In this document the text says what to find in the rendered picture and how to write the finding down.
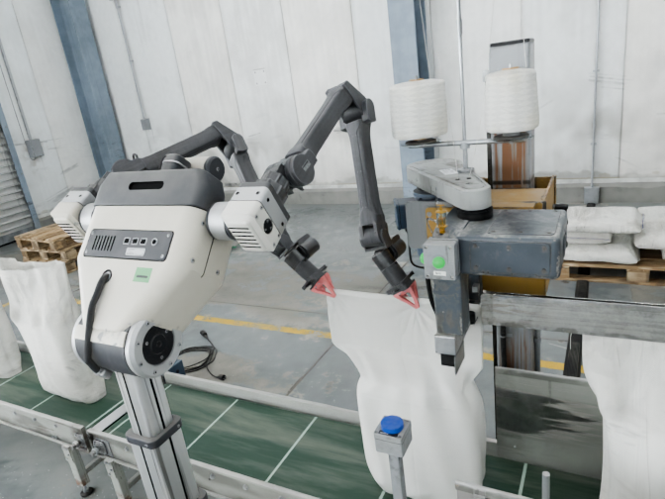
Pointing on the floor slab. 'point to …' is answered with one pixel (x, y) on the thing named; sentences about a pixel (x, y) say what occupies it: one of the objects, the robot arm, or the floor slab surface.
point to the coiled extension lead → (203, 359)
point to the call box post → (397, 477)
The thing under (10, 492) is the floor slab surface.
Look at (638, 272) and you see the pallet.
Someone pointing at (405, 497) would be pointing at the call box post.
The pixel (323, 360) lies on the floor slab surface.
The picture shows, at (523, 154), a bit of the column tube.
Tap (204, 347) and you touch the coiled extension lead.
